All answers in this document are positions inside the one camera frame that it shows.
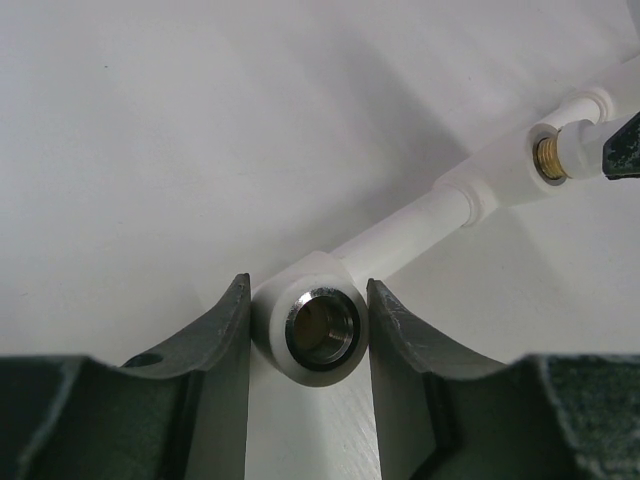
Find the white faucet with chrome knob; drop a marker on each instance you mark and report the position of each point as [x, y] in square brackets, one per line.
[583, 150]

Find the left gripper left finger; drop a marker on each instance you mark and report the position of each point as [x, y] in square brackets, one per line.
[176, 411]

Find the white PVC pipe frame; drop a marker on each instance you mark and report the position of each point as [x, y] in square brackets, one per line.
[311, 320]

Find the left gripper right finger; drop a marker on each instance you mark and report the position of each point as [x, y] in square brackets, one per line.
[445, 411]

